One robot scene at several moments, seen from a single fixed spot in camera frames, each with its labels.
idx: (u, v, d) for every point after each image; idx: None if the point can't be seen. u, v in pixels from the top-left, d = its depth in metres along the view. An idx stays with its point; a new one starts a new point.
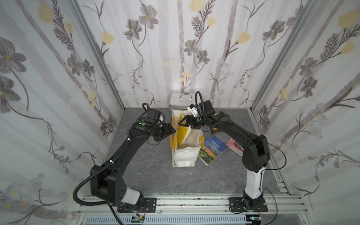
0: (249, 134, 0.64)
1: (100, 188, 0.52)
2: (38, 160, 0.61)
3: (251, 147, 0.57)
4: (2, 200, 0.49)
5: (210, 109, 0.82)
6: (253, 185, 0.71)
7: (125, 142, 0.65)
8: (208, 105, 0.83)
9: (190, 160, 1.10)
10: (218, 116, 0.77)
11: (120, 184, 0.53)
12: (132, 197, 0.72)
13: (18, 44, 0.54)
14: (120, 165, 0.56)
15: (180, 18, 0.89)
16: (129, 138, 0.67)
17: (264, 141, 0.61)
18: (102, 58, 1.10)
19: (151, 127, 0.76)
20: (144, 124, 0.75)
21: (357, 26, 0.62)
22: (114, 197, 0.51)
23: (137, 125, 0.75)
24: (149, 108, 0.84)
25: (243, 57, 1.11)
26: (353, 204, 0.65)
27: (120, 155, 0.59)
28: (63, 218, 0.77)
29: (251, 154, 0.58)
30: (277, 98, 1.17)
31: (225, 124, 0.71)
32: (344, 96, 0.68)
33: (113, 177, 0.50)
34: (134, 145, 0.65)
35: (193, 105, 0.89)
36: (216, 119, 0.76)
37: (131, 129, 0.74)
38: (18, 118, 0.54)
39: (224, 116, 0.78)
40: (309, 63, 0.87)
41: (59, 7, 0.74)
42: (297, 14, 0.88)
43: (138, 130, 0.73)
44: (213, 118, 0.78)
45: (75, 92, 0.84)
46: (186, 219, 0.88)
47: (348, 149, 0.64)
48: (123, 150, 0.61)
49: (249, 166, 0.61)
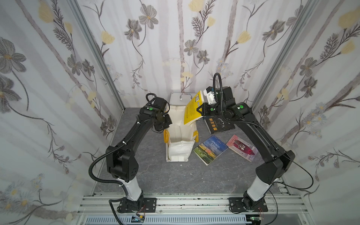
0: (277, 148, 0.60)
1: (115, 166, 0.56)
2: (38, 160, 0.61)
3: (277, 165, 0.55)
4: (2, 200, 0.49)
5: (230, 102, 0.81)
6: (259, 191, 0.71)
7: (136, 125, 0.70)
8: (229, 94, 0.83)
9: (184, 154, 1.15)
10: (240, 110, 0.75)
11: (132, 162, 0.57)
12: (133, 193, 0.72)
13: (18, 45, 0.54)
14: (131, 146, 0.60)
15: (179, 17, 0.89)
16: (138, 122, 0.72)
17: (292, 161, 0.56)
18: (102, 58, 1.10)
19: (157, 112, 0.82)
20: (152, 108, 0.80)
21: (357, 26, 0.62)
22: (128, 174, 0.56)
23: (144, 110, 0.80)
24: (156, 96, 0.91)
25: (243, 56, 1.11)
26: (353, 204, 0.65)
27: (131, 137, 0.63)
28: (63, 218, 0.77)
29: (273, 171, 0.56)
30: (277, 98, 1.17)
31: (249, 125, 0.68)
32: (344, 96, 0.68)
33: (126, 157, 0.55)
34: (142, 128, 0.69)
35: (211, 89, 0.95)
36: (240, 115, 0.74)
37: (140, 114, 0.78)
38: (18, 118, 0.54)
39: (250, 115, 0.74)
40: (309, 63, 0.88)
41: (59, 7, 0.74)
42: (297, 14, 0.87)
43: (146, 114, 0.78)
44: (233, 111, 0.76)
45: (75, 92, 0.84)
46: (186, 219, 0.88)
47: (348, 149, 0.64)
48: (135, 131, 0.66)
49: (265, 178, 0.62)
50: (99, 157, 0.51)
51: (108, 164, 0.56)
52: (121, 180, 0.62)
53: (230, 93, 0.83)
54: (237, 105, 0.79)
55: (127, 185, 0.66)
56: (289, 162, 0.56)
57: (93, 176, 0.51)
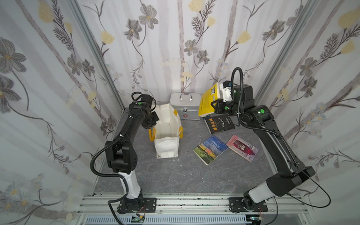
0: (296, 163, 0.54)
1: (116, 159, 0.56)
2: (38, 160, 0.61)
3: (295, 183, 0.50)
4: (2, 200, 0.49)
5: (249, 102, 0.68)
6: (262, 196, 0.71)
7: (129, 119, 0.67)
8: (249, 94, 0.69)
9: (173, 150, 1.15)
10: (261, 116, 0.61)
11: (133, 153, 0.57)
12: (134, 190, 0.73)
13: (18, 45, 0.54)
14: (129, 138, 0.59)
15: (179, 17, 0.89)
16: (131, 116, 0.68)
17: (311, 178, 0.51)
18: (102, 58, 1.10)
19: (146, 106, 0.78)
20: (140, 103, 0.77)
21: (357, 26, 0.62)
22: (131, 164, 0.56)
23: (133, 105, 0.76)
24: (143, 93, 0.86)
25: (243, 57, 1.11)
26: (353, 205, 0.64)
27: (127, 129, 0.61)
28: (63, 218, 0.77)
29: (289, 186, 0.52)
30: (277, 98, 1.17)
31: (267, 134, 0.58)
32: (344, 96, 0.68)
33: (126, 148, 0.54)
34: (135, 121, 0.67)
35: (228, 84, 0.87)
36: (260, 122, 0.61)
37: (130, 109, 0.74)
38: (18, 118, 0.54)
39: (271, 121, 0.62)
40: (309, 63, 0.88)
41: (59, 7, 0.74)
42: (297, 14, 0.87)
43: (136, 109, 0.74)
44: (253, 116, 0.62)
45: (75, 92, 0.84)
46: (186, 219, 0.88)
47: (348, 149, 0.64)
48: (129, 125, 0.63)
49: (275, 189, 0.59)
50: (97, 153, 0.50)
51: (108, 159, 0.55)
52: (122, 173, 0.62)
53: (251, 92, 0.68)
54: (257, 108, 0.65)
55: (128, 180, 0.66)
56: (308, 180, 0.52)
57: (94, 170, 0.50)
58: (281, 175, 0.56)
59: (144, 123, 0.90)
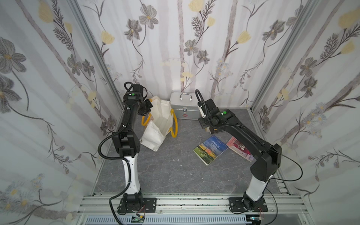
0: (262, 143, 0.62)
1: (123, 145, 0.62)
2: (38, 160, 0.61)
3: (266, 160, 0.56)
4: (2, 200, 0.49)
5: (214, 109, 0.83)
6: (258, 190, 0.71)
7: (127, 110, 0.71)
8: (212, 105, 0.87)
9: (155, 143, 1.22)
10: (224, 116, 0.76)
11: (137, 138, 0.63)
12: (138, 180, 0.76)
13: (18, 45, 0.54)
14: (131, 127, 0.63)
15: (179, 18, 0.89)
16: (128, 107, 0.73)
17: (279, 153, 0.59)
18: (102, 58, 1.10)
19: (140, 96, 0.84)
20: (134, 94, 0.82)
21: (357, 26, 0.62)
22: (136, 147, 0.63)
23: (128, 96, 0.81)
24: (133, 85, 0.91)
25: (243, 56, 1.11)
26: (353, 204, 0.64)
27: (127, 119, 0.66)
28: (63, 218, 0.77)
29: (264, 165, 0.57)
30: (277, 97, 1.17)
31: (234, 128, 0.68)
32: (344, 96, 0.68)
33: (130, 136, 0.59)
34: (133, 111, 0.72)
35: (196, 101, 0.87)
36: (223, 120, 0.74)
37: (124, 101, 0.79)
38: (18, 118, 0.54)
39: (233, 117, 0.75)
40: (309, 63, 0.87)
41: (60, 7, 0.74)
42: (297, 14, 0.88)
43: (131, 100, 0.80)
44: (219, 118, 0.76)
45: (75, 92, 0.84)
46: (186, 219, 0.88)
47: (348, 149, 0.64)
48: (129, 116, 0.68)
49: (259, 176, 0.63)
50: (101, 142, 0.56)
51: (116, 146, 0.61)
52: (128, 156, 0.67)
53: (212, 104, 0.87)
54: (221, 111, 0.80)
55: (131, 165, 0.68)
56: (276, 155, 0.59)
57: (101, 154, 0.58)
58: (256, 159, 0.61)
59: (139, 111, 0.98)
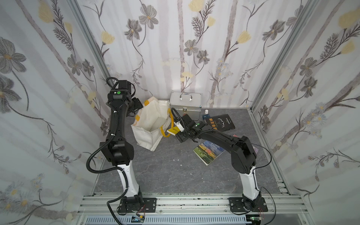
0: (230, 137, 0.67)
1: (114, 154, 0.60)
2: (38, 160, 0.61)
3: (237, 152, 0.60)
4: (2, 200, 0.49)
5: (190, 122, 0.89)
6: (250, 186, 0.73)
7: (115, 114, 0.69)
8: (187, 118, 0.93)
9: (149, 143, 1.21)
10: (198, 127, 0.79)
11: (128, 146, 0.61)
12: (134, 183, 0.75)
13: (18, 44, 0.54)
14: (121, 134, 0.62)
15: (179, 18, 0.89)
16: (115, 110, 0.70)
17: (247, 142, 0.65)
18: (102, 58, 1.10)
19: (127, 94, 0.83)
20: (120, 92, 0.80)
21: (357, 26, 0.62)
22: (129, 155, 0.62)
23: (113, 95, 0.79)
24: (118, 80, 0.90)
25: (243, 56, 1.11)
26: (353, 204, 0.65)
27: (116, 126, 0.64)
28: (63, 218, 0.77)
29: (238, 157, 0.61)
30: (277, 98, 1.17)
31: (206, 133, 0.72)
32: (344, 96, 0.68)
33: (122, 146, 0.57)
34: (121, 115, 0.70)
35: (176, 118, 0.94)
36: (198, 130, 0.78)
37: (111, 101, 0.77)
38: (18, 118, 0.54)
39: (205, 124, 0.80)
40: (309, 63, 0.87)
41: (59, 7, 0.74)
42: (297, 14, 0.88)
43: (117, 99, 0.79)
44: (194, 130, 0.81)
45: (75, 92, 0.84)
46: (187, 219, 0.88)
47: (348, 149, 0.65)
48: (117, 121, 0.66)
49: (240, 169, 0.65)
50: (90, 156, 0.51)
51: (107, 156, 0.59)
52: (122, 165, 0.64)
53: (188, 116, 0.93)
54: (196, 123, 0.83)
55: (128, 172, 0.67)
56: (246, 144, 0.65)
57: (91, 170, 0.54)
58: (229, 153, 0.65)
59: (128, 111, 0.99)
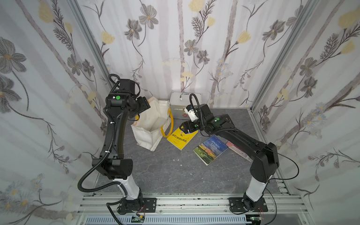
0: (255, 142, 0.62)
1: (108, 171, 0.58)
2: (38, 160, 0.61)
3: (262, 159, 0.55)
4: (2, 200, 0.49)
5: (208, 115, 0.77)
6: (259, 191, 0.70)
7: (110, 125, 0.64)
8: (207, 109, 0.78)
9: (149, 143, 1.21)
10: (219, 122, 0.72)
11: (124, 164, 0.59)
12: (134, 188, 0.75)
13: (18, 44, 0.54)
14: (116, 152, 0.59)
15: (179, 18, 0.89)
16: (111, 121, 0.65)
17: (274, 152, 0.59)
18: (102, 58, 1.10)
19: (128, 98, 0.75)
20: (119, 97, 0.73)
21: (357, 26, 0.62)
22: (125, 173, 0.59)
23: (111, 101, 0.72)
24: (121, 79, 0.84)
25: (243, 57, 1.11)
26: (353, 204, 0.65)
27: (112, 141, 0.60)
28: (63, 218, 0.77)
29: (262, 165, 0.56)
30: (277, 98, 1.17)
31: (228, 132, 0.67)
32: (344, 96, 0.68)
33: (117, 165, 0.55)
34: (117, 126, 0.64)
35: (190, 106, 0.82)
36: (218, 126, 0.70)
37: (108, 108, 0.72)
38: (18, 118, 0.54)
39: (226, 122, 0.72)
40: (309, 63, 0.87)
41: (59, 7, 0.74)
42: (297, 14, 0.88)
43: (116, 105, 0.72)
44: (213, 125, 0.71)
45: (75, 92, 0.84)
46: (186, 219, 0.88)
47: (348, 149, 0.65)
48: (112, 135, 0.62)
49: (258, 177, 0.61)
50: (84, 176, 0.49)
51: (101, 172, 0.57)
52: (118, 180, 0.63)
53: (207, 108, 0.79)
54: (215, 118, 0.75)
55: (125, 183, 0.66)
56: (272, 153, 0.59)
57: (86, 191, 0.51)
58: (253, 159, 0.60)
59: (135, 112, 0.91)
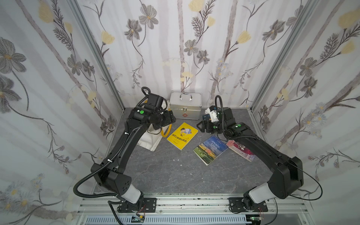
0: (280, 156, 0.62)
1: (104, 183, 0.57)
2: (38, 160, 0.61)
3: (283, 173, 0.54)
4: (2, 200, 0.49)
5: (230, 119, 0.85)
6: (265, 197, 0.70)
7: (124, 136, 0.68)
8: (229, 114, 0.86)
9: (149, 142, 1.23)
10: (239, 128, 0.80)
11: (121, 180, 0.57)
12: (133, 197, 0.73)
13: (18, 45, 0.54)
14: (117, 164, 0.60)
15: (179, 18, 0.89)
16: (126, 132, 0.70)
17: (299, 169, 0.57)
18: (102, 58, 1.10)
19: (148, 115, 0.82)
20: (142, 112, 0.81)
21: (357, 26, 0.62)
22: (118, 191, 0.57)
23: (134, 114, 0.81)
24: (151, 93, 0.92)
25: (243, 57, 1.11)
26: (353, 204, 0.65)
27: (117, 153, 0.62)
28: (63, 218, 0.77)
29: (282, 179, 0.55)
30: (277, 98, 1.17)
31: (248, 139, 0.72)
32: (344, 96, 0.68)
33: (112, 178, 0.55)
34: (131, 138, 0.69)
35: (213, 108, 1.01)
36: (238, 132, 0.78)
37: (130, 118, 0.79)
38: (18, 118, 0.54)
39: (247, 129, 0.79)
40: (309, 63, 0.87)
41: (59, 7, 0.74)
42: (297, 14, 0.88)
43: (137, 118, 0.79)
44: (233, 131, 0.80)
45: (75, 92, 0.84)
46: (187, 219, 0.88)
47: (348, 149, 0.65)
48: (122, 146, 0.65)
49: (277, 192, 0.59)
50: (82, 179, 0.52)
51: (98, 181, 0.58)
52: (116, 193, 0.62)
53: (230, 112, 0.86)
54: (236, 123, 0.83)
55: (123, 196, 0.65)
56: (296, 169, 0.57)
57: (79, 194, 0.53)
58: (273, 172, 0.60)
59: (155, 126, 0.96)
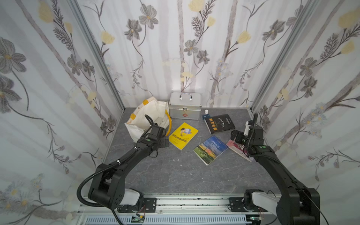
0: (295, 181, 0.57)
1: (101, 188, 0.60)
2: (38, 160, 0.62)
3: (292, 196, 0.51)
4: (2, 200, 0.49)
5: (258, 139, 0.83)
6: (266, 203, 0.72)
7: (132, 150, 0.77)
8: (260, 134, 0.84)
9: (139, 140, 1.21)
10: (262, 149, 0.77)
11: (120, 186, 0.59)
12: (132, 199, 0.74)
13: (18, 45, 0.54)
14: (123, 167, 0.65)
15: (179, 18, 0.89)
16: (135, 147, 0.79)
17: (313, 201, 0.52)
18: (102, 58, 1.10)
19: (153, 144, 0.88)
20: (149, 140, 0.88)
21: (357, 26, 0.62)
22: (110, 199, 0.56)
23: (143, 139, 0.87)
24: (154, 125, 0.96)
25: (243, 57, 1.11)
26: (353, 205, 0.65)
27: (126, 158, 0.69)
28: (63, 218, 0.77)
29: (289, 203, 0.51)
30: (277, 98, 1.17)
31: (267, 160, 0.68)
32: (344, 96, 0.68)
33: (116, 176, 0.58)
34: (137, 152, 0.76)
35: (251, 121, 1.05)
36: (259, 151, 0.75)
37: (138, 141, 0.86)
38: (18, 118, 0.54)
39: (270, 151, 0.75)
40: (309, 63, 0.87)
41: (59, 7, 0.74)
42: (297, 14, 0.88)
43: (144, 143, 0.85)
44: (256, 149, 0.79)
45: (75, 92, 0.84)
46: (186, 219, 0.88)
47: (348, 149, 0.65)
48: (129, 155, 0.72)
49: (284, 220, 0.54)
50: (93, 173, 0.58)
51: (94, 184, 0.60)
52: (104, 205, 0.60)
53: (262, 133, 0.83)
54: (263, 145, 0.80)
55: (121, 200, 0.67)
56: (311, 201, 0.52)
57: (78, 193, 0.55)
58: (281, 196, 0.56)
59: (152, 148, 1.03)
